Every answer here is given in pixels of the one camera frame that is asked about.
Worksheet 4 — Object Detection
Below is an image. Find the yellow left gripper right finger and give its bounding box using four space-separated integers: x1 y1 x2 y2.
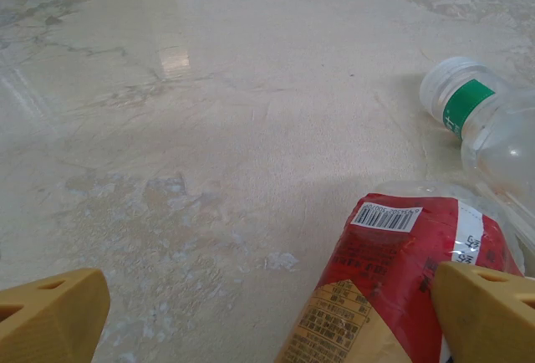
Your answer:
431 260 535 363

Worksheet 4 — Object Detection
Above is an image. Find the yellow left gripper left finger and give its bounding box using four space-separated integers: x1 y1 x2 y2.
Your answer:
0 268 111 363

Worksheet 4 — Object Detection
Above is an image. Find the red label cola bottle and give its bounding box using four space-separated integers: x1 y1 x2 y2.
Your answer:
273 179 527 363

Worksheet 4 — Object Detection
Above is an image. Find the clear bottle green neck label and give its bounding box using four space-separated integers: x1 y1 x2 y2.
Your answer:
419 56 535 272

